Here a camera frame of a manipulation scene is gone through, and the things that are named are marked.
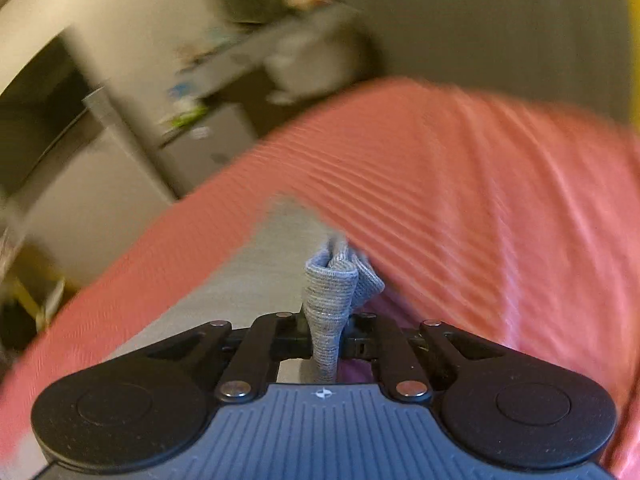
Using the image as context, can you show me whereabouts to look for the grey sweatpants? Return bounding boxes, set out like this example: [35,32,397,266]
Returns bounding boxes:
[115,197,384,384]

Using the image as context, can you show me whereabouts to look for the pink ribbed bedspread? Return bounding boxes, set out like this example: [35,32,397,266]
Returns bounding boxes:
[1,79,639,479]

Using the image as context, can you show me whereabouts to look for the grey vanity dresser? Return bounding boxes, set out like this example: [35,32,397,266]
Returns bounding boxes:
[160,3,380,196]

